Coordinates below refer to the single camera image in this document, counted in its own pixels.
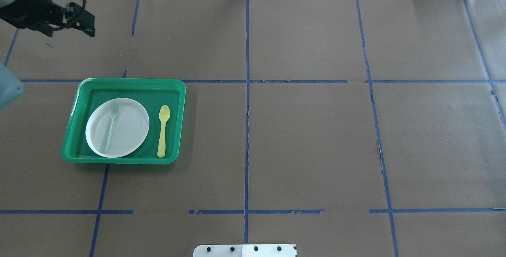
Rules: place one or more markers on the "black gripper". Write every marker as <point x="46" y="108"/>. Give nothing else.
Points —
<point x="32" y="4"/>

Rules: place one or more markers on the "yellow plastic spoon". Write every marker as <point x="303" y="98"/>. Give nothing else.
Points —
<point x="164" y="116"/>

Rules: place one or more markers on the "pale grey plastic fork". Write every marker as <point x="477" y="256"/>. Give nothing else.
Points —
<point x="114" y="113"/>

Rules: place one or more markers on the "green plastic tray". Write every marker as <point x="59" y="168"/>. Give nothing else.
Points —
<point x="151" y="93"/>

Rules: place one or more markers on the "white round plate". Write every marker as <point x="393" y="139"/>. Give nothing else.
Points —
<point x="129" y="132"/>

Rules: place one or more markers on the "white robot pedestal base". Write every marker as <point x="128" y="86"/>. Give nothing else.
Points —
<point x="246" y="250"/>

